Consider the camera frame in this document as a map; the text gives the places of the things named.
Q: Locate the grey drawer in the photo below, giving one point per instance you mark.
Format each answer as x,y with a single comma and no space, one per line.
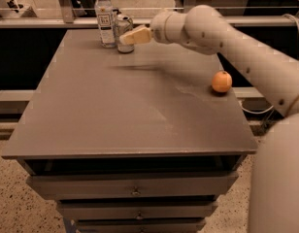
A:
137,210
143,226
132,185

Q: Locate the middle grey drawer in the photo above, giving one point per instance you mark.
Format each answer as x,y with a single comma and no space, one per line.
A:
137,210

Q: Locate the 7up soda can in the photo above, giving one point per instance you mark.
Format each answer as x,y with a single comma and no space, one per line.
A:
123,24

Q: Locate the top grey drawer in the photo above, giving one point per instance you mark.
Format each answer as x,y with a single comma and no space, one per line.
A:
132,185

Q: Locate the orange fruit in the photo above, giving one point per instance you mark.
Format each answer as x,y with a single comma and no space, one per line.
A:
221,82

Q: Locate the bottom grey drawer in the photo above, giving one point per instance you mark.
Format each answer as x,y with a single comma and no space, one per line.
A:
143,226

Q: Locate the clear plastic water bottle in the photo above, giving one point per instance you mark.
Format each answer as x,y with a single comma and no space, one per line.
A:
106,24

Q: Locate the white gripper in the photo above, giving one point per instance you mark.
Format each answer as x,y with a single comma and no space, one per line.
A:
159,31

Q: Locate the metal railing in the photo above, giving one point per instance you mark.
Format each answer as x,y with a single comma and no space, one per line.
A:
68,13

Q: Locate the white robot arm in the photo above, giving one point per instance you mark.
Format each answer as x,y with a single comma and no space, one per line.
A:
274,193

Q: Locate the grey drawer cabinet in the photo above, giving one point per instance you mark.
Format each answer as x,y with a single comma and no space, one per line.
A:
99,112

